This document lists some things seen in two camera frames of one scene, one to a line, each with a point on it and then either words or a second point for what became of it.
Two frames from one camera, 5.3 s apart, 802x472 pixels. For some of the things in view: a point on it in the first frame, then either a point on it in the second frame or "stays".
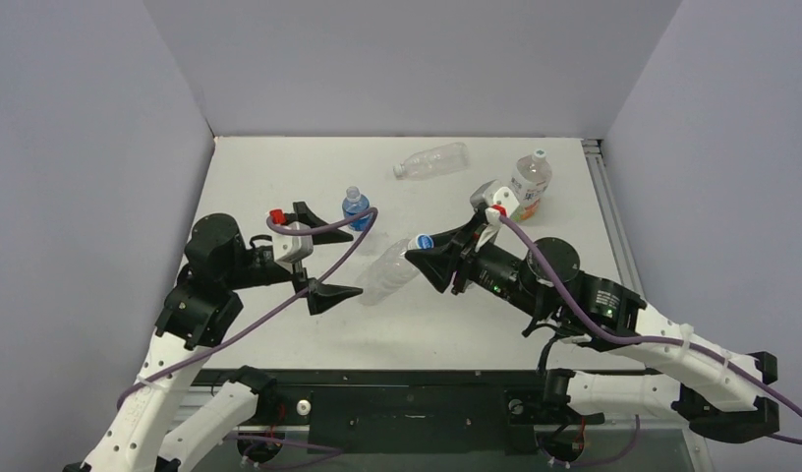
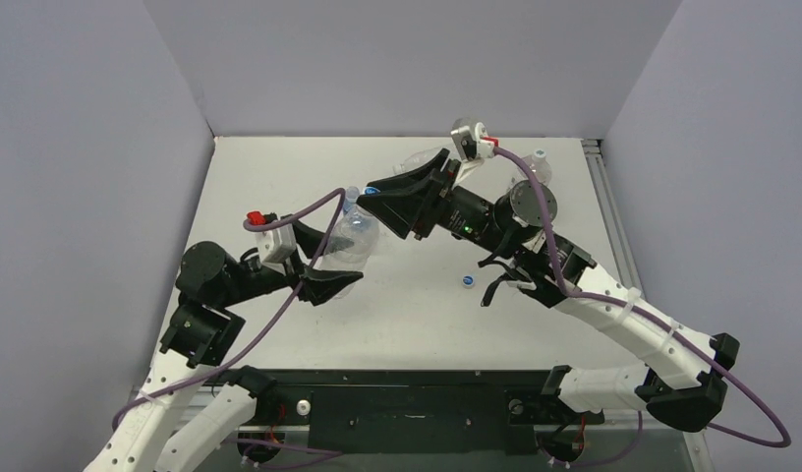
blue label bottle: x=354 y=204 stays
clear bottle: x=389 y=269 → x=355 y=238
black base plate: x=427 y=411 stays
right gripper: x=465 y=259 → x=441 y=202
